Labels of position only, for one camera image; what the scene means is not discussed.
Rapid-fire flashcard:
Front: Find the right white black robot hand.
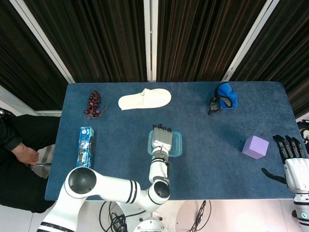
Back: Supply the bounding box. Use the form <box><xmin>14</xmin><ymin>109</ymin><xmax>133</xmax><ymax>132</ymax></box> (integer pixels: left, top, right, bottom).
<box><xmin>261</xmin><ymin>134</ymin><xmax>309</xmax><ymax>194</ymax></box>

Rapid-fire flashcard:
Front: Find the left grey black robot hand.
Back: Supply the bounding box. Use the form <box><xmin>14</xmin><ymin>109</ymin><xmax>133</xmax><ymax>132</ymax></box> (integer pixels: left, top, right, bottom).
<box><xmin>151</xmin><ymin>123</ymin><xmax>173</xmax><ymax>158</ymax></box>

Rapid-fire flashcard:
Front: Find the clear blue plastic tray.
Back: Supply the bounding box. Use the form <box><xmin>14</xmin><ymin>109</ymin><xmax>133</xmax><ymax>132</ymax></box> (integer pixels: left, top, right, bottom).
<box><xmin>147</xmin><ymin>129</ymin><xmax>183</xmax><ymax>158</ymax></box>

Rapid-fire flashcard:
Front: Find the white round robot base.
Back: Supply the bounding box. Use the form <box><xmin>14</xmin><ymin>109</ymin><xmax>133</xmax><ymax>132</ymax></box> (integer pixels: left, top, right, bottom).
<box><xmin>132</xmin><ymin>212</ymin><xmax>172</xmax><ymax>232</ymax></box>

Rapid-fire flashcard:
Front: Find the clear plastic container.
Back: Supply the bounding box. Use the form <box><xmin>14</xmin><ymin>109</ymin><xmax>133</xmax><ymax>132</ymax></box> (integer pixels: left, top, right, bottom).
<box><xmin>148</xmin><ymin>130</ymin><xmax>182</xmax><ymax>158</ymax></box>

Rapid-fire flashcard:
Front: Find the blue Oreo cookie box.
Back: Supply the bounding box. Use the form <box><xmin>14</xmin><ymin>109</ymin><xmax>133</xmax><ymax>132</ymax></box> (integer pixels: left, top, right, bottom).
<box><xmin>75</xmin><ymin>127</ymin><xmax>95</xmax><ymax>168</ymax></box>

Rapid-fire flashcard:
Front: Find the black white plush toy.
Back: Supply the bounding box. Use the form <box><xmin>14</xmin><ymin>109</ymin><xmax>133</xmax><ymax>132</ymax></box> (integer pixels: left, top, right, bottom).
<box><xmin>298</xmin><ymin>120</ymin><xmax>309</xmax><ymax>146</ymax></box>

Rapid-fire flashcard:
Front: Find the white disposable slipper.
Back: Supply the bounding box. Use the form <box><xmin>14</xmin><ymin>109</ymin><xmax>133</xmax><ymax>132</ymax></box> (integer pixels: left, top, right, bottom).
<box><xmin>117</xmin><ymin>88</ymin><xmax>172</xmax><ymax>112</ymax></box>

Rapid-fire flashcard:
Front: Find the blue fabric table cover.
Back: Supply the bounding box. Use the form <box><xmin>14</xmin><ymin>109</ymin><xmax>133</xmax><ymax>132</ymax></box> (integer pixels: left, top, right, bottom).
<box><xmin>44</xmin><ymin>81</ymin><xmax>299</xmax><ymax>202</ymax></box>

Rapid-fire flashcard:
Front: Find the purple foam cube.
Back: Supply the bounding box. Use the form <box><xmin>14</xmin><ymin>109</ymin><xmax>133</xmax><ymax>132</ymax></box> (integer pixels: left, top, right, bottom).
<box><xmin>241</xmin><ymin>135</ymin><xmax>270</xmax><ymax>160</ymax></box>

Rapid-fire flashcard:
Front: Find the bunch of red grapes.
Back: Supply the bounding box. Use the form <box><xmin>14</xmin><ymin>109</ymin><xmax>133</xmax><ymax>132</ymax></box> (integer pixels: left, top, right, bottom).
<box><xmin>83</xmin><ymin>90</ymin><xmax>108</xmax><ymax>119</ymax></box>

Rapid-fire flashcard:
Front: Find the blue plush eye mask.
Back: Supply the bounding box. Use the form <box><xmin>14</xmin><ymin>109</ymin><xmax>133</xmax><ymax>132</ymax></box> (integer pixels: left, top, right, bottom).
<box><xmin>207</xmin><ymin>81</ymin><xmax>239</xmax><ymax>116</ymax></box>

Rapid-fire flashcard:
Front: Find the dark brown curtain panel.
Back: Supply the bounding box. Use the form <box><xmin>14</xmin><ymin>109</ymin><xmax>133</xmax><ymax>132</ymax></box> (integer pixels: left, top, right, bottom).
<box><xmin>156</xmin><ymin>0</ymin><xmax>267</xmax><ymax>82</ymax></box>
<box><xmin>24</xmin><ymin>0</ymin><xmax>148</xmax><ymax>83</ymax></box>
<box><xmin>228</xmin><ymin>0</ymin><xmax>309</xmax><ymax>119</ymax></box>
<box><xmin>0</xmin><ymin>0</ymin><xmax>69</xmax><ymax>111</ymax></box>

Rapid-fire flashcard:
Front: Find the person in black clothes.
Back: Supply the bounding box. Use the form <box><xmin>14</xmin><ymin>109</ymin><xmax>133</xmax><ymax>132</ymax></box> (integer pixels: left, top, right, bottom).
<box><xmin>0</xmin><ymin>113</ymin><xmax>61</xmax><ymax>214</ymax></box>

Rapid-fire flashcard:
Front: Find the thin black floor cable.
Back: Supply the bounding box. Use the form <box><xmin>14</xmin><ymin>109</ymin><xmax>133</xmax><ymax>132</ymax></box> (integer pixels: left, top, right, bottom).
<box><xmin>189</xmin><ymin>200</ymin><xmax>212</xmax><ymax>232</ymax></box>

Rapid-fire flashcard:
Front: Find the black floor cable bundle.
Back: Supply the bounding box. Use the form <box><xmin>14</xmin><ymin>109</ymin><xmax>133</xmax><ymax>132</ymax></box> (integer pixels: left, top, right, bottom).
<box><xmin>99</xmin><ymin>200</ymin><xmax>131</xmax><ymax>232</ymax></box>

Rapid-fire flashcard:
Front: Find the white partition frame post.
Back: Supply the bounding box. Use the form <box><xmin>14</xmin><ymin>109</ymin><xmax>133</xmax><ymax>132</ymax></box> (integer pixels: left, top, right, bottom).
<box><xmin>9</xmin><ymin>0</ymin><xmax>76</xmax><ymax>84</ymax></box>
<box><xmin>143</xmin><ymin>0</ymin><xmax>158</xmax><ymax>82</ymax></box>
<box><xmin>0</xmin><ymin>84</ymin><xmax>62</xmax><ymax>117</ymax></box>
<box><xmin>221</xmin><ymin>0</ymin><xmax>276</xmax><ymax>82</ymax></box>

